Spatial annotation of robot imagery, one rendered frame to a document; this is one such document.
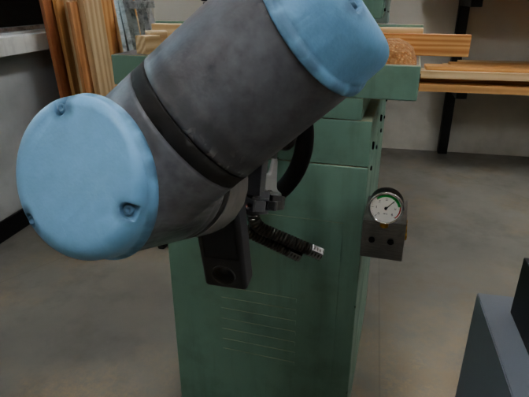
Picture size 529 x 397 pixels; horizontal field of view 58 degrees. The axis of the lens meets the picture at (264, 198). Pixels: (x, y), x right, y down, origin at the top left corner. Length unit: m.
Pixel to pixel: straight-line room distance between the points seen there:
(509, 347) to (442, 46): 0.56
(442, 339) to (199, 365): 0.79
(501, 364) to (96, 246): 0.61
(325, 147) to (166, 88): 0.68
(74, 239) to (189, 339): 1.01
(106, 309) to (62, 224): 1.52
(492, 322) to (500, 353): 0.07
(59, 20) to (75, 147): 2.17
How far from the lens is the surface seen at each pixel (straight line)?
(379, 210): 0.88
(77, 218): 0.27
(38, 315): 1.84
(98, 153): 0.25
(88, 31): 2.37
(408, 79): 0.87
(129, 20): 1.90
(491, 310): 0.85
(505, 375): 0.74
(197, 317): 1.20
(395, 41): 0.92
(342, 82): 0.25
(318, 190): 0.94
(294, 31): 0.24
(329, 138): 0.91
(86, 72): 2.38
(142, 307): 1.76
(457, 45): 1.03
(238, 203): 0.38
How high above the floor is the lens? 1.01
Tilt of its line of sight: 23 degrees down
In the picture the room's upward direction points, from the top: straight up
